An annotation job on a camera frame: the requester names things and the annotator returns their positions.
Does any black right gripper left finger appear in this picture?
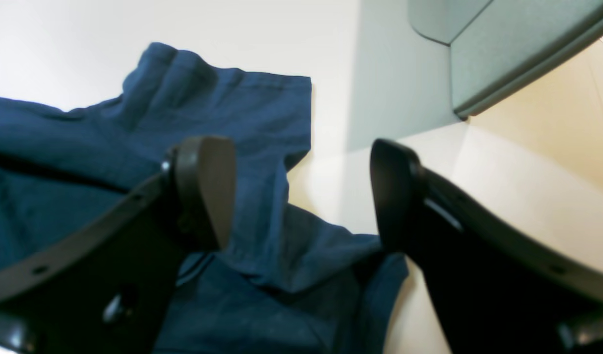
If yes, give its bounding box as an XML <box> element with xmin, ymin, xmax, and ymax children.
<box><xmin>0</xmin><ymin>135</ymin><xmax>236</xmax><ymax>354</ymax></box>

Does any grey panel at table edge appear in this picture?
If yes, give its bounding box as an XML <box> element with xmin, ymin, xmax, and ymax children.
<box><xmin>407</xmin><ymin>0</ymin><xmax>603</xmax><ymax>118</ymax></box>

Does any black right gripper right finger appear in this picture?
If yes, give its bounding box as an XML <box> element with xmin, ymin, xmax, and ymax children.
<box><xmin>370</xmin><ymin>139</ymin><xmax>603</xmax><ymax>354</ymax></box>

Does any dark blue T-shirt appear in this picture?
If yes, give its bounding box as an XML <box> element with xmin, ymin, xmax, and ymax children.
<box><xmin>0</xmin><ymin>43</ymin><xmax>408</xmax><ymax>354</ymax></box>

